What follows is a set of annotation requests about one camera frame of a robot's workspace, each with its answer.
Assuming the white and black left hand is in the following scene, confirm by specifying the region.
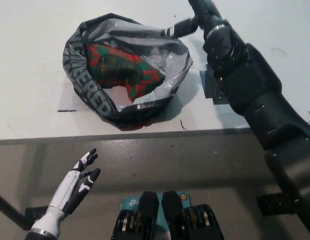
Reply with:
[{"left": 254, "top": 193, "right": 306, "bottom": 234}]
[{"left": 31, "top": 148, "right": 102, "bottom": 237}]

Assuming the red green coffee bean bag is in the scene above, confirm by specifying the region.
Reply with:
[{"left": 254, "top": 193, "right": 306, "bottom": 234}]
[{"left": 86, "top": 43, "right": 168, "bottom": 103}]

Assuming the robot left black ribbed block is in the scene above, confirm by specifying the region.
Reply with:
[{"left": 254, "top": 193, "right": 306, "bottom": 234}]
[{"left": 111, "top": 191, "right": 160, "bottom": 240}]

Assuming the black table leg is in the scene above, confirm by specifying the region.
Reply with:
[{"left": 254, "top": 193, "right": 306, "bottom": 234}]
[{"left": 0, "top": 189, "right": 33, "bottom": 231}]

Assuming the robot right black ribbed block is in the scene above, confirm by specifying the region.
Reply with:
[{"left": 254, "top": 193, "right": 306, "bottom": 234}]
[{"left": 161, "top": 190, "right": 225, "bottom": 240}]

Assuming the robot black ribbed block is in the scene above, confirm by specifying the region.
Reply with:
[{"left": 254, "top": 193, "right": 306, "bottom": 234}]
[
  {"left": 111, "top": 191, "right": 160, "bottom": 240},
  {"left": 161, "top": 190, "right": 225, "bottom": 240}
]

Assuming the black plastic bag grey lettering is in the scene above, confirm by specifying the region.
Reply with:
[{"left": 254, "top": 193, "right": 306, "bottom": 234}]
[{"left": 62, "top": 13, "right": 193, "bottom": 132}]

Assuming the black tape patch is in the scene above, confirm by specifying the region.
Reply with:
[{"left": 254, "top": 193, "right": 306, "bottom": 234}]
[{"left": 199, "top": 63, "right": 236, "bottom": 106}]

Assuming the black floor bracket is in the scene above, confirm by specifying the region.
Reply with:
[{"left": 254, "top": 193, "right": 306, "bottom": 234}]
[
  {"left": 256, "top": 192, "right": 301, "bottom": 216},
  {"left": 24, "top": 206, "right": 50, "bottom": 223}
]

